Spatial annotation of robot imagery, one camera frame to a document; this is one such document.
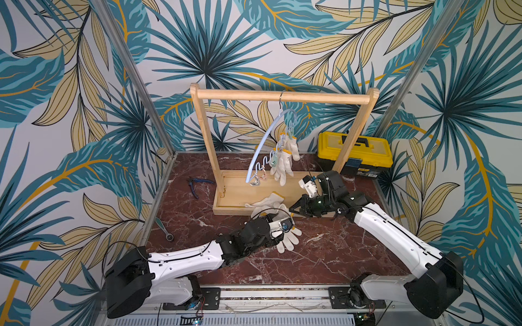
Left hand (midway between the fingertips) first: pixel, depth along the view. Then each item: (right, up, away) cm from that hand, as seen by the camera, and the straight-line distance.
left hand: (277, 221), depth 76 cm
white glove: (+7, +30, +12) cm, 33 cm away
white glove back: (-2, +3, +15) cm, 16 cm away
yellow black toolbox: (+46, +26, +21) cm, 57 cm away
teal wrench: (-45, -9, +10) cm, 47 cm away
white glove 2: (+3, +21, +7) cm, 23 cm away
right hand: (+4, +5, -1) cm, 7 cm away
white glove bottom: (+6, -10, +12) cm, 17 cm away
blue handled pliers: (-43, +15, +30) cm, 54 cm away
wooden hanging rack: (-20, +10, +30) cm, 37 cm away
